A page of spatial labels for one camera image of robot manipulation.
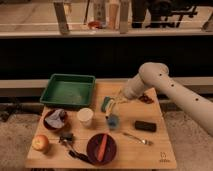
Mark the yellow banana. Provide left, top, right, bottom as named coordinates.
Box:
left=105, top=99, right=117, bottom=119

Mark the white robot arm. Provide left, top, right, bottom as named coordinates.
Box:
left=121, top=62, right=213, bottom=137

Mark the blue plastic cup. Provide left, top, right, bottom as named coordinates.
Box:
left=107, top=114, right=119, bottom=130

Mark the white paper cup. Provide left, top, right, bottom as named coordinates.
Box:
left=77, top=108, right=94, bottom=127

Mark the green sponge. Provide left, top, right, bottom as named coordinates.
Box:
left=101, top=96, right=111, bottom=112

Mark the brown dried fruit cluster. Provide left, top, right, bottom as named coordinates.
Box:
left=139, top=94, right=154, bottom=104

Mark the black rectangular block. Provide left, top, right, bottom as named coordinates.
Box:
left=134, top=121, right=157, bottom=132

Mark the orange carrot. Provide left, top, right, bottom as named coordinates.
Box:
left=97, top=134, right=108, bottom=162

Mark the dark red plate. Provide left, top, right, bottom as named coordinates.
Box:
left=86, top=133, right=117, bottom=165

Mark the green plastic tray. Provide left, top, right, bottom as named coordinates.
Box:
left=40, top=74, right=95, bottom=108

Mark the crumpled gray cloth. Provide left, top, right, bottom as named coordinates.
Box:
left=45, top=109, right=65, bottom=129

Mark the dark bowl with cloth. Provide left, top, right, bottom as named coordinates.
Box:
left=43, top=109, right=68, bottom=131

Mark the red apple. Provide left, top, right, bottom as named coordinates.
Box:
left=32, top=135, right=50, bottom=152

